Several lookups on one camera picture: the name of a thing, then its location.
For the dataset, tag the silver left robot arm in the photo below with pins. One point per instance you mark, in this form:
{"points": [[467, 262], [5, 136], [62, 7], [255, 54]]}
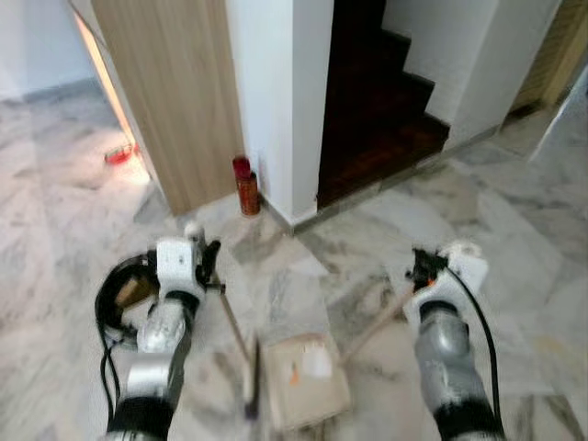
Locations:
{"points": [[161, 358]]}

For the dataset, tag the small red floor object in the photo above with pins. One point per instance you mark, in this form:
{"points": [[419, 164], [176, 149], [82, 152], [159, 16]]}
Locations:
{"points": [[120, 154]]}

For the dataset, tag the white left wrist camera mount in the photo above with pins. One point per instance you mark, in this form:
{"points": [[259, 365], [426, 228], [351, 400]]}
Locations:
{"points": [[177, 265]]}

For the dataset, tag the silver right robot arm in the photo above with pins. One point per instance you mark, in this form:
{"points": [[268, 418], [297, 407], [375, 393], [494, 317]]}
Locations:
{"points": [[450, 367]]}

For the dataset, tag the light wooden door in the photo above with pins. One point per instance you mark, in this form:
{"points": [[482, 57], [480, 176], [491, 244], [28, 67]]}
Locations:
{"points": [[175, 92]]}

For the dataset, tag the black round disc with brown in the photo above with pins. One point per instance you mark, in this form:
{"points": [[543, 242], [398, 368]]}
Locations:
{"points": [[138, 272]]}

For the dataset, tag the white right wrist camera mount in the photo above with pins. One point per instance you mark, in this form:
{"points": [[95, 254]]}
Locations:
{"points": [[461, 268]]}

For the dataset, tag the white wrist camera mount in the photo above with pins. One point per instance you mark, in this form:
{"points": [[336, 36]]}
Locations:
{"points": [[177, 265], [461, 268]]}

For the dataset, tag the slatted wooden door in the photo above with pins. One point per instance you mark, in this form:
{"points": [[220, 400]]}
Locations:
{"points": [[556, 50]]}

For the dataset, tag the brown can with red cap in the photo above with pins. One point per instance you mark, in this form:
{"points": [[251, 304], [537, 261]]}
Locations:
{"points": [[247, 188]]}

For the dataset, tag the dark wooden staircase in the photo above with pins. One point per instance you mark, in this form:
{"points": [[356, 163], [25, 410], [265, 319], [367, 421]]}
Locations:
{"points": [[372, 101]]}

